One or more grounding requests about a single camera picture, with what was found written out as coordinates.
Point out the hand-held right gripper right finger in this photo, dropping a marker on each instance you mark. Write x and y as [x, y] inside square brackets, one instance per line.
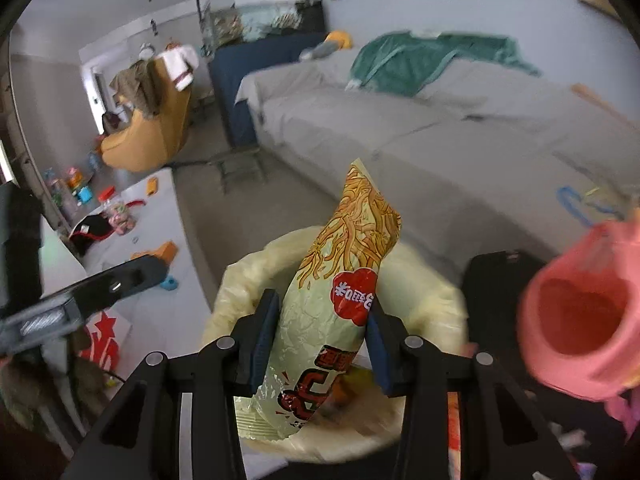
[382, 345]

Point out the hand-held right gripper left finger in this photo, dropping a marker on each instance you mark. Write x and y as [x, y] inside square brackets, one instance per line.
[262, 345]

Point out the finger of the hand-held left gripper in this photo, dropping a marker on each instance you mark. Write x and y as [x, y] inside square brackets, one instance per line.
[132, 277]

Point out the bin with yellow bag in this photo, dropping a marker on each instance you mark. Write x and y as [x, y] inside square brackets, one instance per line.
[430, 300]

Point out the pale noodle snack packet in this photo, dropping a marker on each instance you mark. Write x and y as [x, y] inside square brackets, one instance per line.
[330, 280]

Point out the blue toy scoop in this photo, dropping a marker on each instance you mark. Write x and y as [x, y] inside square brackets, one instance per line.
[169, 285]

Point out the orange toy shovel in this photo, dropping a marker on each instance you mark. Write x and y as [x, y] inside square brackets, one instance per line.
[160, 251]

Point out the candy jar with red lid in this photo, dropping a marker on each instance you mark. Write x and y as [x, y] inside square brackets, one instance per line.
[119, 217]

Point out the black red cap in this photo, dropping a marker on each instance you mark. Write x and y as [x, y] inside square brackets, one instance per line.
[90, 232]

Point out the white red printed paper bag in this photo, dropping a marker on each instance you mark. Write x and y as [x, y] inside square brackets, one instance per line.
[102, 340]

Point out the orange armchair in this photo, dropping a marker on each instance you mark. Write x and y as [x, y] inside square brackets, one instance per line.
[150, 140]

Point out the small wooden stool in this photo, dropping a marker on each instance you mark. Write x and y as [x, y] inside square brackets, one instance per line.
[237, 165]

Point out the brown clothes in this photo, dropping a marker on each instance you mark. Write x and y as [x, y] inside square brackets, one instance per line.
[135, 85]

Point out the pink toy carrier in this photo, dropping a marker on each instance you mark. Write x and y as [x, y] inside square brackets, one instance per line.
[575, 320]

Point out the grey sofa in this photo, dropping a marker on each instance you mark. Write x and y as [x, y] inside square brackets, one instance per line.
[400, 150]

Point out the white towel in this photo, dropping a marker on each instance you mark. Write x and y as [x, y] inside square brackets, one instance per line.
[180, 65]

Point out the blue cabinet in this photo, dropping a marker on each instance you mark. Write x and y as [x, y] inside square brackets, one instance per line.
[235, 85]

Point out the blue plastic hanger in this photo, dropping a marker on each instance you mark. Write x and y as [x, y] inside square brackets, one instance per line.
[567, 197]

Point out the glass fish tank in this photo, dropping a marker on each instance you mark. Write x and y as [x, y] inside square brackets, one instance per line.
[250, 20]

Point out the green blanket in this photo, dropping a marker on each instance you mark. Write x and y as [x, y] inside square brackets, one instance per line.
[425, 60]

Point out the grey yellow plush toy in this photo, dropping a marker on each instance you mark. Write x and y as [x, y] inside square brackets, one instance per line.
[330, 45]

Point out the wooden bat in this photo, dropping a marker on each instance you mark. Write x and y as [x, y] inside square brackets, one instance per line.
[600, 102]

